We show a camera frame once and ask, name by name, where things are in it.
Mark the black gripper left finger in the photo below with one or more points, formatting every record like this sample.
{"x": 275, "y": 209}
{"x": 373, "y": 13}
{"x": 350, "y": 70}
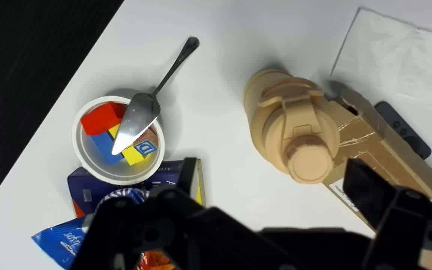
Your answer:
{"x": 176, "y": 230}

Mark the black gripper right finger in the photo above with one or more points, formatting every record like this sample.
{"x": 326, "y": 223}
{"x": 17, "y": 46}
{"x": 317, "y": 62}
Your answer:
{"x": 401, "y": 220}

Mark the dark blue yellow-edged box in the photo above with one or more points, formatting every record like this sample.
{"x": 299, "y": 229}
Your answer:
{"x": 83, "y": 188}

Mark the orange chip bag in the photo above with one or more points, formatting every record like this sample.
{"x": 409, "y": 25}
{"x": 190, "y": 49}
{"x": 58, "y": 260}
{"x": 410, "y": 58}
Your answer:
{"x": 154, "y": 262}

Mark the white round bowl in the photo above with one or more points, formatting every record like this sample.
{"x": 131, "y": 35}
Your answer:
{"x": 127, "y": 175}

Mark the yellow wooden block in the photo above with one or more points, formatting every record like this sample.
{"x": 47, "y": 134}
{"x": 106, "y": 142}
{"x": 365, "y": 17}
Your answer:
{"x": 133, "y": 157}

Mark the blue printed tile block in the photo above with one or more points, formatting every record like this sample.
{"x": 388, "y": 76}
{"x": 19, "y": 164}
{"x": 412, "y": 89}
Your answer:
{"x": 146, "y": 148}

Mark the black flat remote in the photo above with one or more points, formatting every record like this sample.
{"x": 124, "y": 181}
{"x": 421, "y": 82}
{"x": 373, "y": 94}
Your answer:
{"x": 403, "y": 128}

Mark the blue wooden block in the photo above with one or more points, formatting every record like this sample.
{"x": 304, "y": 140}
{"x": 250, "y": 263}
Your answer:
{"x": 104, "y": 146}

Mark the blue snack bag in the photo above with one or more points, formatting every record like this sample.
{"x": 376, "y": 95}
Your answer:
{"x": 61, "y": 241}

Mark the red wooden block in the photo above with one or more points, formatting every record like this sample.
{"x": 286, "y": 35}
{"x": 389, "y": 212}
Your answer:
{"x": 98, "y": 121}

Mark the beige water bottle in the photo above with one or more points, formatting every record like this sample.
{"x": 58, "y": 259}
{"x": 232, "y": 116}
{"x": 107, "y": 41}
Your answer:
{"x": 286, "y": 121}

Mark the white paper napkin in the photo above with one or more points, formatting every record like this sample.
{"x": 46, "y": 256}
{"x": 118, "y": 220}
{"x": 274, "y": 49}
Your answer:
{"x": 401, "y": 55}

